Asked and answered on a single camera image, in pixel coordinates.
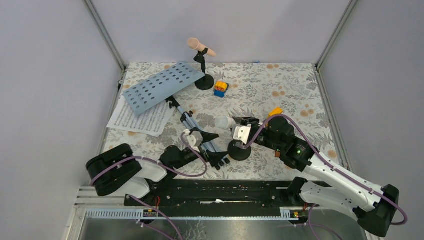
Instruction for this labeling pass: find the light blue music stand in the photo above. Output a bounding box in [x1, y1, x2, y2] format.
[122, 61, 231, 171]

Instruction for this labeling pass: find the pink toy microphone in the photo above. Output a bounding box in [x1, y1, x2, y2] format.
[187, 37, 217, 57]

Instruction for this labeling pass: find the blue yellow toy figure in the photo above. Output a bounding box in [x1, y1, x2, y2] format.
[213, 81, 230, 98]

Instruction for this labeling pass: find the sheet music page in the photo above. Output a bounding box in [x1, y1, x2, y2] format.
[107, 96, 175, 137]

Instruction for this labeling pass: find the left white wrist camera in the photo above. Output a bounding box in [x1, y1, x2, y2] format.
[183, 129, 204, 148]

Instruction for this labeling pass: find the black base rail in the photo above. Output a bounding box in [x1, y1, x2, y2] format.
[124, 179, 310, 218]

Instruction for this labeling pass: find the floral table mat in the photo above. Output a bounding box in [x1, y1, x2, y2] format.
[95, 62, 345, 182]

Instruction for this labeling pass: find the white toy microphone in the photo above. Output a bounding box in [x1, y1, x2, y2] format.
[214, 115, 236, 130]

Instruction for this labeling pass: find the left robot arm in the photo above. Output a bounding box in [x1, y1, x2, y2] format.
[85, 128, 230, 206]

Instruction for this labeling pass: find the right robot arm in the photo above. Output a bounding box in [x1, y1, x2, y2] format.
[226, 114, 400, 238]

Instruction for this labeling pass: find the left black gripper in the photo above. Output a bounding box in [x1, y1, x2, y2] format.
[173, 127, 229, 170]

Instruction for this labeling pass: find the yellow toy block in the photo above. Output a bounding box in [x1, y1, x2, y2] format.
[267, 107, 284, 119]

